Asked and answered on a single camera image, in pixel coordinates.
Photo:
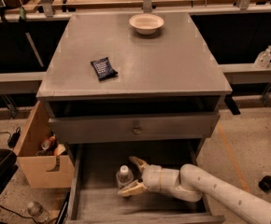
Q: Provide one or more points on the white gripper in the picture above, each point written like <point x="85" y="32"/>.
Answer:
<point x="151" y="177"/>

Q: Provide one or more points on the clear plastic water bottle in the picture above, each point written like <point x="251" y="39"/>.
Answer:
<point x="124" y="177"/>

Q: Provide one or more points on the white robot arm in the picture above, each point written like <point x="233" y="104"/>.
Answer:
<point x="190" y="183"/>

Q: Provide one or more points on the open grey middle drawer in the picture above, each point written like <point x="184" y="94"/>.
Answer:
<point x="94" y="195"/>

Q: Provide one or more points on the grey top drawer with knob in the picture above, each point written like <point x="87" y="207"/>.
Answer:
<point x="104" y="129"/>

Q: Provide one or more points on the grey wooden drawer cabinet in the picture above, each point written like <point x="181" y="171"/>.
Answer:
<point x="169" y="72"/>

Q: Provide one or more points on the bottle inside cardboard box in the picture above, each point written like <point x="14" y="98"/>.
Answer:
<point x="48" y="143"/>

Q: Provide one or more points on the clear bottle on floor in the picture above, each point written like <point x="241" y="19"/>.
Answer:
<point x="38" y="212"/>

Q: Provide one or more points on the clear pump dispenser bottle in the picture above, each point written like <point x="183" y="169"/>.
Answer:
<point x="263" y="59"/>

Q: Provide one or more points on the cardboard box on floor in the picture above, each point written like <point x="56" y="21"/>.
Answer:
<point x="47" y="171"/>

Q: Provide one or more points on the dark blue snack packet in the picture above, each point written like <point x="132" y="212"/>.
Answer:
<point x="103" y="69"/>

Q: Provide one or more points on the black chair caster base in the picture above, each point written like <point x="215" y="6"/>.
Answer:
<point x="265" y="183"/>

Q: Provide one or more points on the white paper bowl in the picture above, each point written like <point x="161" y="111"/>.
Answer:
<point x="146" y="24"/>

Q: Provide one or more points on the black power adapter with cable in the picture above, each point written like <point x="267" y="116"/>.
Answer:
<point x="12" y="137"/>

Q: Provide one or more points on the grey metal rail shelf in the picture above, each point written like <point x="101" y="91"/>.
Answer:
<point x="238" y="73"/>

